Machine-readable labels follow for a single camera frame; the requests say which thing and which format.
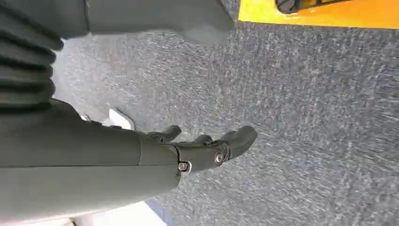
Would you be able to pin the black tray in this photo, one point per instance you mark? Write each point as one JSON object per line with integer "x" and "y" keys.
{"x": 291, "y": 5}

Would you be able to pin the white panel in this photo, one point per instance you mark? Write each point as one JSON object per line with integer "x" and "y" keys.
{"x": 124, "y": 216}

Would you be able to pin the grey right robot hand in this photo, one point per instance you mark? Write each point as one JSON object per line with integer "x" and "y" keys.
{"x": 78, "y": 174}

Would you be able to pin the small white plate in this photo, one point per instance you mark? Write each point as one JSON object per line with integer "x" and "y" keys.
{"x": 120, "y": 120}

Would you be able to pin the ribbed grey right arm sleeve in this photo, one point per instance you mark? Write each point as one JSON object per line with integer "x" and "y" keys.
{"x": 25, "y": 75}

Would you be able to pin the yellow tape strip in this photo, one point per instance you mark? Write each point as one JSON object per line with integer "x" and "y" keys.
{"x": 343, "y": 17}

